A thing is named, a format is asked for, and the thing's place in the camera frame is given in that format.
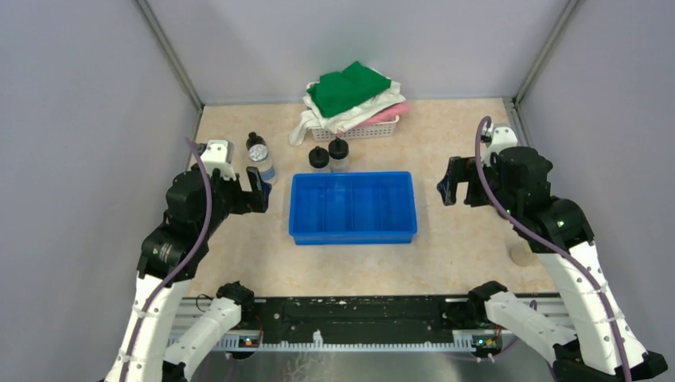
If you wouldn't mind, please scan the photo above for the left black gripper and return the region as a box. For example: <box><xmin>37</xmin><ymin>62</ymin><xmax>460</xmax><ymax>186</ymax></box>
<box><xmin>199</xmin><ymin>164</ymin><xmax>271</xmax><ymax>236</ymax></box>

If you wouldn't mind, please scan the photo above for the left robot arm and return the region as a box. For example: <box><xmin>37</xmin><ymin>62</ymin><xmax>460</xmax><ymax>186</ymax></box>
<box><xmin>104</xmin><ymin>166</ymin><xmax>271</xmax><ymax>381</ymax></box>

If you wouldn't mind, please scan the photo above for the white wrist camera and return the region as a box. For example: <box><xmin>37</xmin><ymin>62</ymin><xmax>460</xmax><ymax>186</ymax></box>
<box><xmin>200</xmin><ymin>139</ymin><xmax>236</xmax><ymax>181</ymax></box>
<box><xmin>481</xmin><ymin>123</ymin><xmax>518</xmax><ymax>167</ymax></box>

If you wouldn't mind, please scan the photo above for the blue plastic divided tray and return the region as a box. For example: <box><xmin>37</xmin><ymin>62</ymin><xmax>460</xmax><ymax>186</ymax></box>
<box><xmin>288</xmin><ymin>171</ymin><xmax>418</xmax><ymax>245</ymax></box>

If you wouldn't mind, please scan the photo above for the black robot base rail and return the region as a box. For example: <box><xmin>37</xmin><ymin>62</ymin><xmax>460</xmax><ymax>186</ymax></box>
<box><xmin>214</xmin><ymin>294</ymin><xmax>509</xmax><ymax>355</ymax></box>

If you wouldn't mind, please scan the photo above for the purple cable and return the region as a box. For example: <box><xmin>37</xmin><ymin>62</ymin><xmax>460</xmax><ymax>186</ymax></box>
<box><xmin>474</xmin><ymin>116</ymin><xmax>634</xmax><ymax>382</ymax></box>
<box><xmin>118</xmin><ymin>138</ymin><xmax>214</xmax><ymax>382</ymax></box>

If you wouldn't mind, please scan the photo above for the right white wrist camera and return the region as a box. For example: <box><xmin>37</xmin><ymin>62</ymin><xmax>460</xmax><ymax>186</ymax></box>
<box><xmin>481</xmin><ymin>123</ymin><xmax>518</xmax><ymax>167</ymax></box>

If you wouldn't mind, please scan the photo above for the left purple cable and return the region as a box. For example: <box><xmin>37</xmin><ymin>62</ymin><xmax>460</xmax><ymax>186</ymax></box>
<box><xmin>118</xmin><ymin>138</ymin><xmax>214</xmax><ymax>382</ymax></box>

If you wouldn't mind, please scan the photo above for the pink folded cloth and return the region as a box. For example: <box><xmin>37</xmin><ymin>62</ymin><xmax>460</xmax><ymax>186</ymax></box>
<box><xmin>357</xmin><ymin>102</ymin><xmax>411</xmax><ymax>128</ymax></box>

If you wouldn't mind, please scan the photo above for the black-capped squeeze bottle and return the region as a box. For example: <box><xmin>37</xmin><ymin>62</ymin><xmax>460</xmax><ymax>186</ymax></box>
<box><xmin>308</xmin><ymin>146</ymin><xmax>331</xmax><ymax>173</ymax></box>
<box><xmin>328</xmin><ymin>137</ymin><xmax>350</xmax><ymax>173</ymax></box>

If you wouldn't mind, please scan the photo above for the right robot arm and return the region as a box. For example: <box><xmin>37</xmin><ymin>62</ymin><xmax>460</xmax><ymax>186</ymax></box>
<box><xmin>437</xmin><ymin>146</ymin><xmax>668</xmax><ymax>381</ymax></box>

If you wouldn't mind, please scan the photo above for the silver-lidded clear shaker bottle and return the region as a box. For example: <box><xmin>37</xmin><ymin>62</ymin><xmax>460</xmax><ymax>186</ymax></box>
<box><xmin>248</xmin><ymin>143</ymin><xmax>277</xmax><ymax>185</ymax></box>

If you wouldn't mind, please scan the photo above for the yellow-lidded beige jar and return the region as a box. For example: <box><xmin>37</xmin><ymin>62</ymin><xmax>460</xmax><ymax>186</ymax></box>
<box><xmin>509</xmin><ymin>241</ymin><xmax>538</xmax><ymax>267</ymax></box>

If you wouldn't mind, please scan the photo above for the small black cap bottle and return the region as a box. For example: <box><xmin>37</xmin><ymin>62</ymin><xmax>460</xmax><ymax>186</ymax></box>
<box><xmin>245</xmin><ymin>131</ymin><xmax>267</xmax><ymax>150</ymax></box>

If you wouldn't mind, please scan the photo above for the green folded cloth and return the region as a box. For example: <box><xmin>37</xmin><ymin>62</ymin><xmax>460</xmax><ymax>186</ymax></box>
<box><xmin>306</xmin><ymin>61</ymin><xmax>392</xmax><ymax>118</ymax></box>

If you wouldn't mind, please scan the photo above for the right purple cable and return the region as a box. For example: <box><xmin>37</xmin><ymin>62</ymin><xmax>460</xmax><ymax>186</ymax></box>
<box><xmin>474</xmin><ymin>116</ymin><xmax>634</xmax><ymax>382</ymax></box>

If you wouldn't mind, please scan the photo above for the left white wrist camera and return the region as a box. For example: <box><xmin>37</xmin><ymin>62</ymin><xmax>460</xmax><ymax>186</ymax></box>
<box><xmin>200</xmin><ymin>139</ymin><xmax>236</xmax><ymax>181</ymax></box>

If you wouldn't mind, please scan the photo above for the white plastic basket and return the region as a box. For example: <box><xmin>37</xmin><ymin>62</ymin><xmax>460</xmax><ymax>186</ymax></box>
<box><xmin>310</xmin><ymin>116</ymin><xmax>400</xmax><ymax>142</ymax></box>

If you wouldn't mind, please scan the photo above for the white folded cloth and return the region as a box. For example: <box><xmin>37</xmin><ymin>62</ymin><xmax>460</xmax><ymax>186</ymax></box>
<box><xmin>289</xmin><ymin>78</ymin><xmax>406</xmax><ymax>146</ymax></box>

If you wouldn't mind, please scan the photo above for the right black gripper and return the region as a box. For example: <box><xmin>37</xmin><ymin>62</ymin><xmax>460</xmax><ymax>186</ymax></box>
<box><xmin>436</xmin><ymin>155</ymin><xmax>520</xmax><ymax>218</ymax></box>

